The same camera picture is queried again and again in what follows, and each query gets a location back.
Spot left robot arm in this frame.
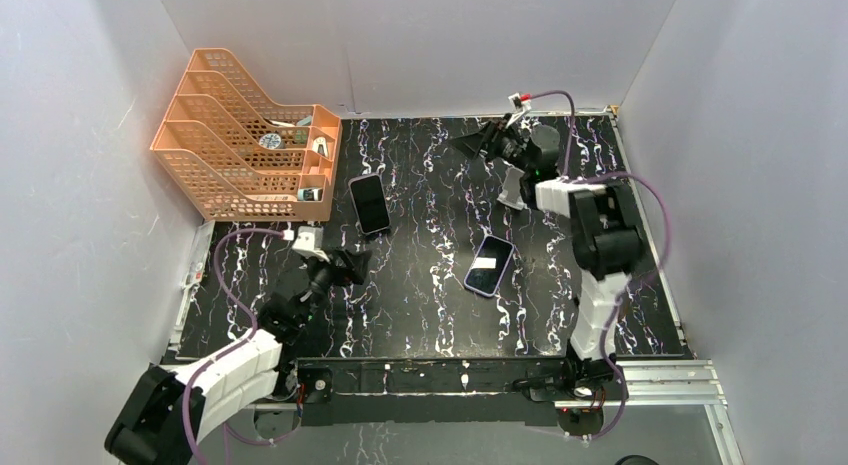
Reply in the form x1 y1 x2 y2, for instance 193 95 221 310
104 248 372 464

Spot orange mesh desk organizer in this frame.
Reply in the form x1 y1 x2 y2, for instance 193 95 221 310
150 48 342 222

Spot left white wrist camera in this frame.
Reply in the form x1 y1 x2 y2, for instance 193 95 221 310
292 225 328 261

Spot phone with clear pink case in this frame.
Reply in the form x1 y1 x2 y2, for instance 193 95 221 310
348 174 391 235

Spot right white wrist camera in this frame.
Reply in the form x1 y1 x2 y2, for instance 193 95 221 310
508 93 532 118

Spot small items in organizer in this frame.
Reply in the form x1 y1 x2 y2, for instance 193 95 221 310
297 187 324 202

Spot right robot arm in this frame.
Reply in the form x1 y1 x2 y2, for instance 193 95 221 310
449 115 647 399

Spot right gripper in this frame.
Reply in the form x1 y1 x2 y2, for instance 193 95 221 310
445 113 533 175

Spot aluminium rail frame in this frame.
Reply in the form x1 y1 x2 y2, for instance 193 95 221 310
257 358 726 405

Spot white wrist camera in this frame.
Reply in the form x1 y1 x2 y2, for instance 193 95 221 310
292 225 328 261
508 93 532 118

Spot white phone stand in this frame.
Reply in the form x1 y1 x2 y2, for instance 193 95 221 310
497 166 526 211

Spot round tape roll in organizer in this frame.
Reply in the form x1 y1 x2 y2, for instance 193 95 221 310
258 132 283 150

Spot phone with lilac case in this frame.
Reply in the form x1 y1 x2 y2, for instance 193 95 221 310
463 234 515 298

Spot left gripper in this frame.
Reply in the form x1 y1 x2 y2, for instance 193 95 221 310
298 245 372 325

